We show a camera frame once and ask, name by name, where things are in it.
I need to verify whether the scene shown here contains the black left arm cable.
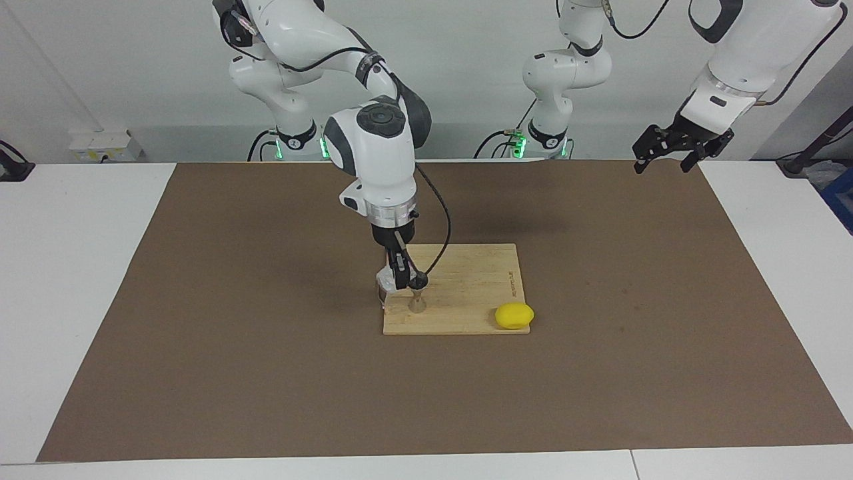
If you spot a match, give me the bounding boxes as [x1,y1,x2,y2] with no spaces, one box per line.
[600,0,842,107]

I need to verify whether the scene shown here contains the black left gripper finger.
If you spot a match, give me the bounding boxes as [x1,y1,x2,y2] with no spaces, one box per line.
[633,125,670,175]
[680,142,718,173]

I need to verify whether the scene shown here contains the black tripod stand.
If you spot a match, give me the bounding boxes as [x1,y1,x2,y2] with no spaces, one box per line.
[776,107,853,177]

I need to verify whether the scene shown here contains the black clamp stand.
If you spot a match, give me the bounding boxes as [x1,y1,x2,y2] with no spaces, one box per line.
[0,140,35,182]

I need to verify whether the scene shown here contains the black right base cable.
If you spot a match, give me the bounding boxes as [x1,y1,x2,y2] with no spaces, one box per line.
[247,130,278,162]

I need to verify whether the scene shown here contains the black left base cable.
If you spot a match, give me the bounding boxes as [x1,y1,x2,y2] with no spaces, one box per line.
[474,129,515,159]

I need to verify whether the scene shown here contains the bamboo cutting board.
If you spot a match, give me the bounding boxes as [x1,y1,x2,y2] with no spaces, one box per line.
[377,243,531,335]

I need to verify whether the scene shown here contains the small clear glass cup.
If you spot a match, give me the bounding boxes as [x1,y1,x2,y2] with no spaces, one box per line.
[375,267,402,298]

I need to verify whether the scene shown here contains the black base cable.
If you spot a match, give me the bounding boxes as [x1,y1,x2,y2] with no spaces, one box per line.
[474,129,515,159]
[247,130,278,162]

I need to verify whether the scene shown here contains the white wall power outlet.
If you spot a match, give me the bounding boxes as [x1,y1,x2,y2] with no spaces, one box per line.
[69,130,144,163]

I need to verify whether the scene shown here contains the brown table mat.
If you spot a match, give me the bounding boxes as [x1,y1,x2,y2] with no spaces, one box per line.
[37,160,853,462]

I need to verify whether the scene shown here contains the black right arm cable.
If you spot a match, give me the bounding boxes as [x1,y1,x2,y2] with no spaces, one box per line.
[230,12,452,278]

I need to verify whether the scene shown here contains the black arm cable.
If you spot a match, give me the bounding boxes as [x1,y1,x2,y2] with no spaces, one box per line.
[230,12,452,278]
[600,0,842,107]

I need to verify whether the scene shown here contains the yellow lemon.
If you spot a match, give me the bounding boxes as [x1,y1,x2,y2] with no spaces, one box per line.
[494,302,535,331]

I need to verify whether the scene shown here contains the steel double jigger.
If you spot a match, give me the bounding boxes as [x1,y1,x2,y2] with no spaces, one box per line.
[406,270,429,314]

